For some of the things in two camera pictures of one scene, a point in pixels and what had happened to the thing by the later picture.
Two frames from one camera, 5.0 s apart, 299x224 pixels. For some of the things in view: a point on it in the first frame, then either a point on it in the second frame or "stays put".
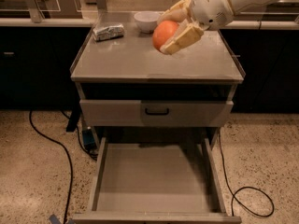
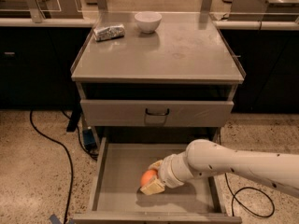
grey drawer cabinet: x=129 y=89 stays put
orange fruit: x=162 y=31 → x=148 y=176
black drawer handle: x=157 y=113 stays put
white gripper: x=209 y=7 → x=165 y=171
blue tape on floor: x=53 y=219 stays put
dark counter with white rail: x=36 y=56 stays put
